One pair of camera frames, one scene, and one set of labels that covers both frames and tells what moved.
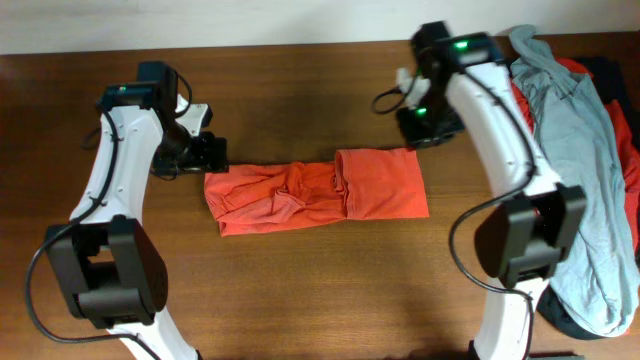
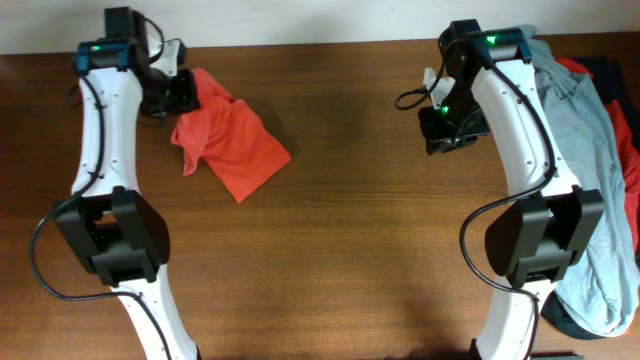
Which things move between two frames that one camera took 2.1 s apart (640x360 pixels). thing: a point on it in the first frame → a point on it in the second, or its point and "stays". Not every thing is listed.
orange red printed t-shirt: (371, 183) → (227, 138)
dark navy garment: (610, 78) stays
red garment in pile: (626, 150) stays
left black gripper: (209, 157) → (186, 102)
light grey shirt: (596, 283) stays
